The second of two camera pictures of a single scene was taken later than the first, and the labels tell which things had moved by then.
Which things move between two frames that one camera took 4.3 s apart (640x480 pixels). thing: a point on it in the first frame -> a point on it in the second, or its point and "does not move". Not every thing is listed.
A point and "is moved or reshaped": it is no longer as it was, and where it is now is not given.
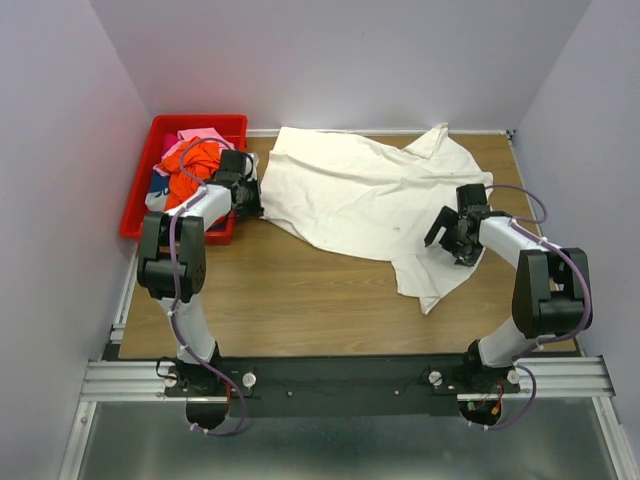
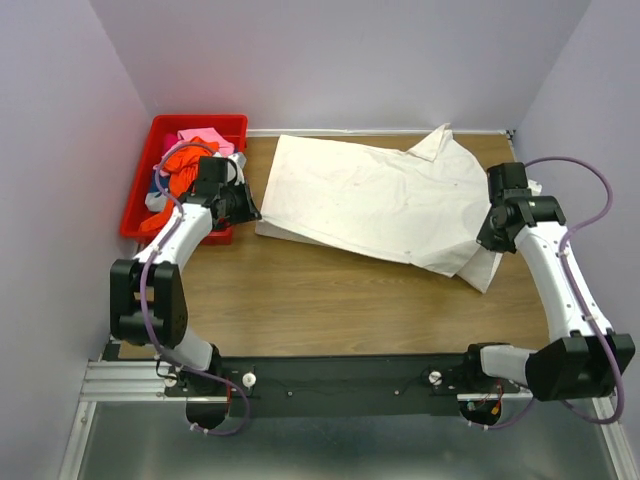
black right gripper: x=448 y=217 -> x=486 y=238
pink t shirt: x=208 y=134 does not move
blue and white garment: x=156 y=200 does not move
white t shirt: x=373 y=198 is moved or reshaped
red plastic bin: x=233 y=126 does not move
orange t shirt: x=190 y=169 does not move
